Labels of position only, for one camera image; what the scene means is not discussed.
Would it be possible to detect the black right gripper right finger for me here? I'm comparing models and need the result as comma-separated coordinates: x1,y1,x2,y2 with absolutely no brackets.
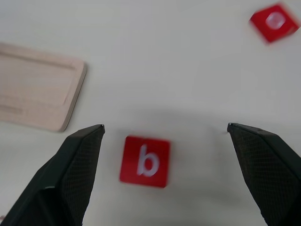
227,122,301,226

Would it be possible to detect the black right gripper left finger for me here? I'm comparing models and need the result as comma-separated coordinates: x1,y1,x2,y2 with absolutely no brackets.
0,124,106,226

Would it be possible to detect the red letter b block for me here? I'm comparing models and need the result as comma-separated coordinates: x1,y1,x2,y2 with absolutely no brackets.
119,135,171,189

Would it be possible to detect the red letter o block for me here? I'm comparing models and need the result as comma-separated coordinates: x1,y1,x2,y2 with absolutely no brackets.
248,2,301,45

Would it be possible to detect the light wooden tray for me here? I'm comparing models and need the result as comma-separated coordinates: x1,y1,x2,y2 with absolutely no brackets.
0,42,87,133

